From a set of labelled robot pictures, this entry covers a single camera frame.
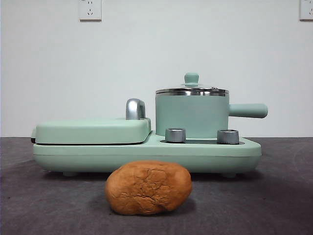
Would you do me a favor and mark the brown potato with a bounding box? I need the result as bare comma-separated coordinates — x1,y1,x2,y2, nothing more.
104,160,193,216

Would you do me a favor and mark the mint green pot with handle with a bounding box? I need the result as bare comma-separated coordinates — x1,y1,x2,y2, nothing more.
155,94,269,138

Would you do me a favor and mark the glass pot lid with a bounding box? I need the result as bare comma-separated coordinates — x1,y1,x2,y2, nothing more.
156,72,230,96

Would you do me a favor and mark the chrome griddle cover handle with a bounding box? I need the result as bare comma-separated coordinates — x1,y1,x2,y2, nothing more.
125,98,147,121

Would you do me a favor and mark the mint green breakfast maker base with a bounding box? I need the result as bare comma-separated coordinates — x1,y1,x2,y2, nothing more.
33,129,262,177

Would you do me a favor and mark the silver control knob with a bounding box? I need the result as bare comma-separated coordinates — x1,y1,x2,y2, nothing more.
165,128,186,142
217,129,240,144

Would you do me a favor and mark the white wall socket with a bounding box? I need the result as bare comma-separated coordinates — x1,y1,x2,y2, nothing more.
78,0,102,22
299,0,313,22

